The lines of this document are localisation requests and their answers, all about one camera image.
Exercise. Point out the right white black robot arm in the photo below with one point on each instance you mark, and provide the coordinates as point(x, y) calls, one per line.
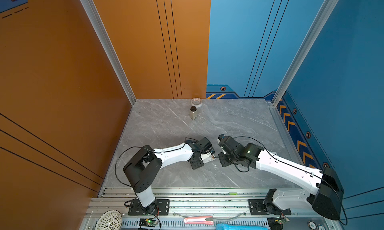
point(319, 189)

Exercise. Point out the small brown-capped jar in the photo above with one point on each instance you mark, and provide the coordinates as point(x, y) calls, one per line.
point(193, 112)

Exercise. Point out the pink box cutter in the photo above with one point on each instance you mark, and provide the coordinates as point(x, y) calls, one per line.
point(204, 220)

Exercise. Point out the cyan cylinder object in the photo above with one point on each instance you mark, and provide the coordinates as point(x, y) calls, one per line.
point(223, 226)

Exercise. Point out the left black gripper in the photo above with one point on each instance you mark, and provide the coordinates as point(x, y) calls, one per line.
point(197, 166)

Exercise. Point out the white mesh basket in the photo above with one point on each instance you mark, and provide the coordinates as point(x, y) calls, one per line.
point(110, 220)

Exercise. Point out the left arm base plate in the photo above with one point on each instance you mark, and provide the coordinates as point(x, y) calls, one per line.
point(158, 208)

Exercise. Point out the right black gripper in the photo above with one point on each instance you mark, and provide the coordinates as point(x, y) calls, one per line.
point(223, 163)

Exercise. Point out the aluminium rail frame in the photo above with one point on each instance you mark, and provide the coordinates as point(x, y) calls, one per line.
point(226, 205)

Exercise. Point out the white remote control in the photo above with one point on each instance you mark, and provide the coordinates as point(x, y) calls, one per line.
point(207, 159)

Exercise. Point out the green circuit board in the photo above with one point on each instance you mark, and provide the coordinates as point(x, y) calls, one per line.
point(148, 223)

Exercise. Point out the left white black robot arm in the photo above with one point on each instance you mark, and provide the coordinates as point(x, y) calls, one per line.
point(144, 166)

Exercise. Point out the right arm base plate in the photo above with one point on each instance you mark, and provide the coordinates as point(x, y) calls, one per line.
point(258, 207)

